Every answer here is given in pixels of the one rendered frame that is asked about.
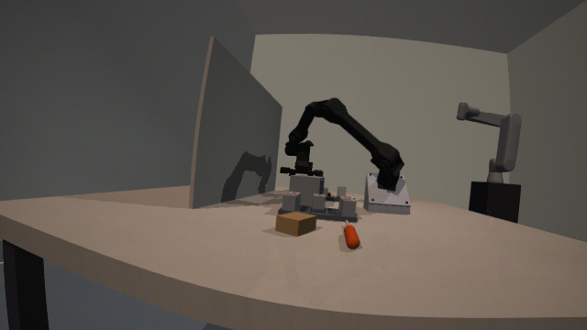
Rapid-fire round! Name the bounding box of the brown box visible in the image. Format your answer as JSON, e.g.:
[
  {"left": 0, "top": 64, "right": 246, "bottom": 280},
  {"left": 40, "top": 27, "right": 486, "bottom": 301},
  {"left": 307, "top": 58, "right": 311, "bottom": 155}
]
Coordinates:
[{"left": 275, "top": 212, "right": 317, "bottom": 237}]

